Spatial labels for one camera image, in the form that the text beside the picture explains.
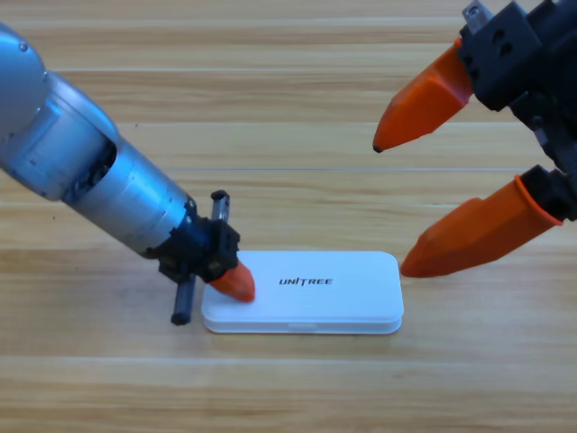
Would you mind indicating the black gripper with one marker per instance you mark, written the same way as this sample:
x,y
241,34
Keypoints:
x,y
532,58
203,250

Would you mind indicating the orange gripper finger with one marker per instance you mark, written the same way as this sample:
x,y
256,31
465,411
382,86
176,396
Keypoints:
x,y
478,234

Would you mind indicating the white Unitree pencil case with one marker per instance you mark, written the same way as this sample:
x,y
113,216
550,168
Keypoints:
x,y
315,306

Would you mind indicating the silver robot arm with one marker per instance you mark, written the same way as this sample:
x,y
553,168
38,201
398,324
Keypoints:
x,y
67,149

